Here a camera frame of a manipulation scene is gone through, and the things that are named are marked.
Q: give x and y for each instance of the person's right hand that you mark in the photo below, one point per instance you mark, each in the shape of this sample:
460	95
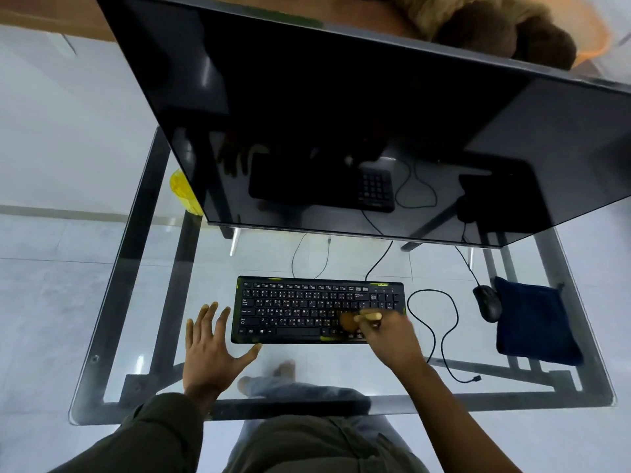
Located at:
394	344

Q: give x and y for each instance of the dark blue cloth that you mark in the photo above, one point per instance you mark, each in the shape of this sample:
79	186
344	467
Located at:
532	320

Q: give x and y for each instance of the person's legs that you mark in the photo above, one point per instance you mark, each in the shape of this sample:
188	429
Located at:
296	389

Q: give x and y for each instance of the black computer mouse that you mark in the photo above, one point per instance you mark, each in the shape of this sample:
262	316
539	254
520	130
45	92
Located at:
488	304

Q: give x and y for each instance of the person's left hand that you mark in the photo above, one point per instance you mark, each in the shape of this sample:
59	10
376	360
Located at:
209	359

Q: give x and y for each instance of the brown wooden cabinet top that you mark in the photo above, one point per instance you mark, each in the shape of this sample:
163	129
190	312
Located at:
49	19

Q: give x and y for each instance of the glass desk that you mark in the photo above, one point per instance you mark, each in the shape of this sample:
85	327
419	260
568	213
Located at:
197	261

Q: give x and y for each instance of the brown plush toy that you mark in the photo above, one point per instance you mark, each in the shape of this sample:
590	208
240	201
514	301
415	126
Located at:
468	19

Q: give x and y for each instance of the person's right forearm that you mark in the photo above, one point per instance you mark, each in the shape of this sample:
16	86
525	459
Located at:
453	423

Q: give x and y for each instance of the orange bowl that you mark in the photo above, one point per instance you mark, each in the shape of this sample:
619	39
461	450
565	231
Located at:
591	34

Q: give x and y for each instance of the yellow plastic cup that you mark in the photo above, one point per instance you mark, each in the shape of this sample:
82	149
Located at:
182	192

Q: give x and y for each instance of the person's left forearm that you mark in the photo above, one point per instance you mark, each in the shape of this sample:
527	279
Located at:
202	401

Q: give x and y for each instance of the black keyboard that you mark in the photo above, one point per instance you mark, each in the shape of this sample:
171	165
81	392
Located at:
286	305

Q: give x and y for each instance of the clear plastic container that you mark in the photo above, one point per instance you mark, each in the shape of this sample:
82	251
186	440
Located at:
622	24

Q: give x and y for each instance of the black monitor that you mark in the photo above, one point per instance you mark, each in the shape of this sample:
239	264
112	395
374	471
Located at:
320	93

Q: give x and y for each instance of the white wall plug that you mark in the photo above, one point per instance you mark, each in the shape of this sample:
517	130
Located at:
63	44

